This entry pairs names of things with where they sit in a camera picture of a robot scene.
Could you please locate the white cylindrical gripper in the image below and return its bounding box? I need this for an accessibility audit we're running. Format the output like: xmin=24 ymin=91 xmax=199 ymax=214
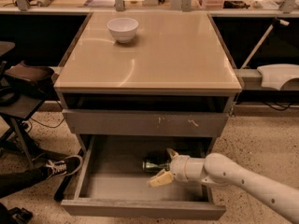
xmin=148 ymin=148 xmax=190 ymax=188

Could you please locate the green soda can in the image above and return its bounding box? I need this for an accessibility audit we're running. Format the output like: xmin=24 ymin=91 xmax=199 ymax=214
xmin=142 ymin=159 xmax=169 ymax=173

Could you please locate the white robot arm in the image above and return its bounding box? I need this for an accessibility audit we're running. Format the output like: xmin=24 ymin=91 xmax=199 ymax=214
xmin=143 ymin=148 xmax=299 ymax=224

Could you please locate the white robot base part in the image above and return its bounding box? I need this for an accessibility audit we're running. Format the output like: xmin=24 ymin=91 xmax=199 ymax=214
xmin=257 ymin=63 xmax=299 ymax=91

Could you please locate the closed grey top drawer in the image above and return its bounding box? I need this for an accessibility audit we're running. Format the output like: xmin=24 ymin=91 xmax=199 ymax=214
xmin=63 ymin=109 xmax=228 ymax=137

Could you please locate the open grey middle drawer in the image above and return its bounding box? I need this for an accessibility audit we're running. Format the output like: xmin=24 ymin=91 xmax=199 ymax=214
xmin=62 ymin=135 xmax=226 ymax=220

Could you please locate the grey drawer cabinet with counter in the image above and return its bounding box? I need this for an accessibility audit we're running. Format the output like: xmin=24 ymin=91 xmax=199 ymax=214
xmin=55 ymin=10 xmax=242 ymax=157

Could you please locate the black sneaker with white laces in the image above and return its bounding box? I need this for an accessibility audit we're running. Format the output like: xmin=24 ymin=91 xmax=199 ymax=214
xmin=43 ymin=155 xmax=83 ymax=179

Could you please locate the white ceramic bowl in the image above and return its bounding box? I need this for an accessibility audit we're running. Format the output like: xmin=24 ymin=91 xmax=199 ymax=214
xmin=107 ymin=18 xmax=139 ymax=43

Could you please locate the dark brown bag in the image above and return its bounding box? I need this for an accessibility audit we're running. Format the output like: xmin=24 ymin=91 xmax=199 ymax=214
xmin=4 ymin=62 xmax=54 ymax=99

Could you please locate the black trouser leg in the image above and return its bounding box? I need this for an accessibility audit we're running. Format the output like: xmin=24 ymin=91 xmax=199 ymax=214
xmin=0 ymin=167 xmax=49 ymax=198

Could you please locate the black office chair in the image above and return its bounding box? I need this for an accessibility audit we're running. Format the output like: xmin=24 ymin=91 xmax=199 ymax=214
xmin=0 ymin=40 xmax=85 ymax=202

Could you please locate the white stick with black tip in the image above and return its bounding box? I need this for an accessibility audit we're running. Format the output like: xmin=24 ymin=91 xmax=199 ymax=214
xmin=241 ymin=18 xmax=290 ymax=69

